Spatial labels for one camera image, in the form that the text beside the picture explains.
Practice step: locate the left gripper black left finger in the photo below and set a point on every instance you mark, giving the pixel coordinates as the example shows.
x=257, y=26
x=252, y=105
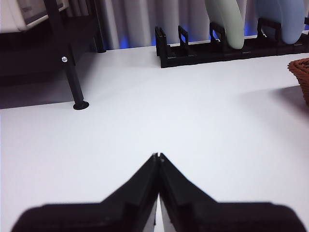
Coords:
x=96, y=217

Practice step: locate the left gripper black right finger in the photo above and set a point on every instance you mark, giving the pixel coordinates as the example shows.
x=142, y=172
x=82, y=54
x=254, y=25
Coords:
x=217, y=217

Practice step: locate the brown wicker basket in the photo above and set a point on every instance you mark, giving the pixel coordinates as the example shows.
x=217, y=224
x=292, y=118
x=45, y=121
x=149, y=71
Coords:
x=301, y=72

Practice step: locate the black dish rack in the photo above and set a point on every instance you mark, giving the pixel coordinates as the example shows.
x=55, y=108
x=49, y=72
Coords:
x=193, y=58

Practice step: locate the pale green plate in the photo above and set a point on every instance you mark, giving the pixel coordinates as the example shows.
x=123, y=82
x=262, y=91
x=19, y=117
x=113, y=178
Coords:
x=229, y=24

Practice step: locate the grey pleated curtain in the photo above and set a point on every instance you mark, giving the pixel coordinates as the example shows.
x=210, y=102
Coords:
x=144, y=19

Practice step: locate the pale blue plate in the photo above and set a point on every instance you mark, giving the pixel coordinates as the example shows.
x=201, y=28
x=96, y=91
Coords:
x=289, y=21

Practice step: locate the white toaster oven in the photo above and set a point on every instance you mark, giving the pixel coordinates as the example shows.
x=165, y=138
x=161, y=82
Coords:
x=19, y=14

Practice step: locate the black metal shelf frame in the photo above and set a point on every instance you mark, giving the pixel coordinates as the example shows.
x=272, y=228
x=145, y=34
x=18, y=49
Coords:
x=72, y=72

